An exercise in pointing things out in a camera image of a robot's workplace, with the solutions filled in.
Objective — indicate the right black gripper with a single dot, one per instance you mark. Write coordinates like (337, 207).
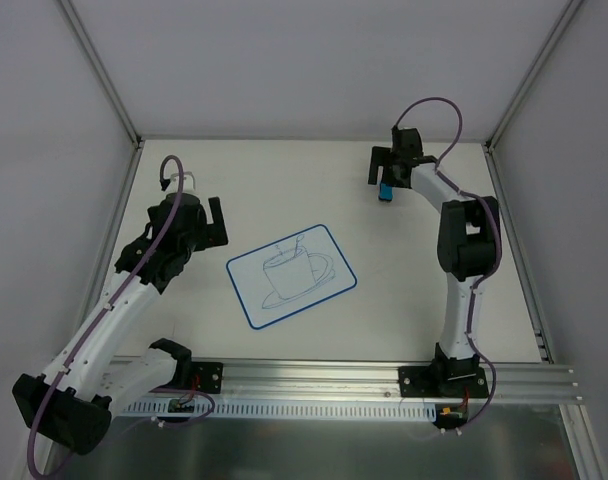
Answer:
(379, 163)

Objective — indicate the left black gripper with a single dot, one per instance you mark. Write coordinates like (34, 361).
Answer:
(216, 223)

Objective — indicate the blue foam whiteboard eraser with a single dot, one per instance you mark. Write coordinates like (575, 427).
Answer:
(385, 193)

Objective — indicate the blue-framed small whiteboard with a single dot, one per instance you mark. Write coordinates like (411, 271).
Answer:
(290, 275)

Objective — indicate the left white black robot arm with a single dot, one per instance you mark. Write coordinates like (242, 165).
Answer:
(73, 401)

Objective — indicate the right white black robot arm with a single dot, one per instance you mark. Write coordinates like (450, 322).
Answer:
(469, 251)

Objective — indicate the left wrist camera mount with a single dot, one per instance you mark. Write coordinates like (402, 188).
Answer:
(177, 182)

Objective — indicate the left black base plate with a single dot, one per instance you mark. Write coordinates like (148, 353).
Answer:
(205, 377)

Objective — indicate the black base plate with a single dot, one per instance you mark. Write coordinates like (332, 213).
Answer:
(205, 377)
(423, 382)

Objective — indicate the left aluminium frame post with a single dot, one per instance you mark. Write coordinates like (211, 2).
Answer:
(91, 55)

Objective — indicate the aluminium frame post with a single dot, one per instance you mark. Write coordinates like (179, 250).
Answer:
(91, 55)
(553, 38)

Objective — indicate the white slotted cable duct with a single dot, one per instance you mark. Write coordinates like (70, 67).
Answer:
(238, 408)

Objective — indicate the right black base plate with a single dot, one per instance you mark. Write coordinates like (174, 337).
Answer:
(423, 382)

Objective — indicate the right aluminium frame post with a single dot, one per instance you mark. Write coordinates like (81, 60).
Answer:
(553, 38)

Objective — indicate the aluminium extrusion rail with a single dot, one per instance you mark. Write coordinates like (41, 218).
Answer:
(341, 381)

